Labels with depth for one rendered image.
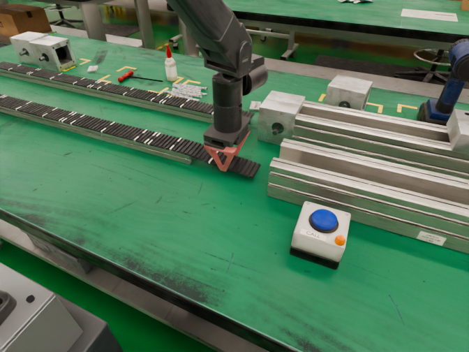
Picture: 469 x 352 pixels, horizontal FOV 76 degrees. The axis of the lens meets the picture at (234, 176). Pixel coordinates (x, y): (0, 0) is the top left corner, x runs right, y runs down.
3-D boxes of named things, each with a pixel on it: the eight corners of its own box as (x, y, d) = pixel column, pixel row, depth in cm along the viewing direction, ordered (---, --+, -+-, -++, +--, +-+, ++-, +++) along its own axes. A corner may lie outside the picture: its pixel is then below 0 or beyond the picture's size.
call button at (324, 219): (308, 229, 49) (310, 221, 47) (313, 212, 52) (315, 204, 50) (333, 237, 48) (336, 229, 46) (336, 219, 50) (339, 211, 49)
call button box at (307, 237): (288, 254, 51) (293, 231, 47) (301, 215, 58) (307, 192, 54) (336, 271, 49) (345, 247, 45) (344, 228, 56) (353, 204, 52)
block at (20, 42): (15, 65, 119) (3, 39, 112) (38, 55, 127) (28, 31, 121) (34, 68, 116) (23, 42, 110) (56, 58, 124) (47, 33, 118)
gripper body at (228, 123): (250, 125, 66) (252, 93, 61) (232, 150, 58) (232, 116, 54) (224, 119, 68) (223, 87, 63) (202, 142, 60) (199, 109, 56)
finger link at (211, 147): (246, 162, 69) (247, 126, 63) (233, 181, 64) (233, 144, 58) (218, 154, 71) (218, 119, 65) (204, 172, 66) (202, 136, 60)
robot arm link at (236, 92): (204, 72, 54) (229, 79, 51) (228, 61, 58) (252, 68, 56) (206, 107, 58) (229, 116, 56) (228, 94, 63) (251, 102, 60)
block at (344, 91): (318, 120, 86) (324, 88, 80) (330, 104, 93) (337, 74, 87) (353, 129, 82) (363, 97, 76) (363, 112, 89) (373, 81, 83)
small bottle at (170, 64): (178, 81, 107) (174, 46, 99) (167, 82, 106) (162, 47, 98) (176, 77, 109) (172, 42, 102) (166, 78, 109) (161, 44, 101)
